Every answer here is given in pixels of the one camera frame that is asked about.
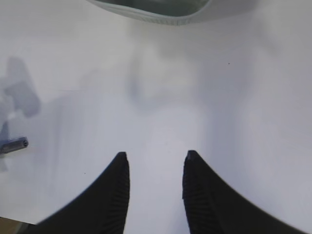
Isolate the green woven plastic basket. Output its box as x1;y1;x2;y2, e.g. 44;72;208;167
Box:
89;0;210;26

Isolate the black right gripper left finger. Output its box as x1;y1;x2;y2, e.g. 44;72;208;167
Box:
25;152;130;234

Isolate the silver glitter pen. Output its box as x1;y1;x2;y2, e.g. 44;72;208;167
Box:
0;137;29;154

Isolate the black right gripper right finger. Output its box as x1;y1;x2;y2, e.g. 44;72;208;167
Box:
182;150;301;234

